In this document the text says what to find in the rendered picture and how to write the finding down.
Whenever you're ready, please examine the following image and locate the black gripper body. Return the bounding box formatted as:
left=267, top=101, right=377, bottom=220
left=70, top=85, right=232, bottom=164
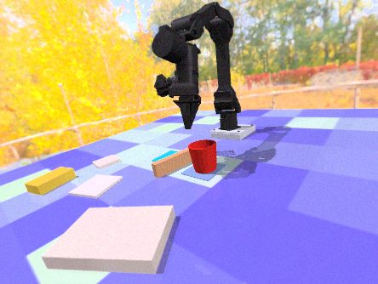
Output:
left=169, top=65, right=201, bottom=104

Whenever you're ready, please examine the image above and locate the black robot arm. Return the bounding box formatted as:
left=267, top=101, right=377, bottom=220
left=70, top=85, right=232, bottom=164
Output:
left=152, top=2, right=241, bottom=131

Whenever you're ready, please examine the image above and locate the red cup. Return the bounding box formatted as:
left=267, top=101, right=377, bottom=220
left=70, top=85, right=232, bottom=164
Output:
left=188, top=139, right=217, bottom=173

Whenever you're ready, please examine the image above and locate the yellow rectangular block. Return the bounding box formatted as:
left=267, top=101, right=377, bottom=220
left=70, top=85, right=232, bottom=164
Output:
left=25, top=168, right=77, bottom=195

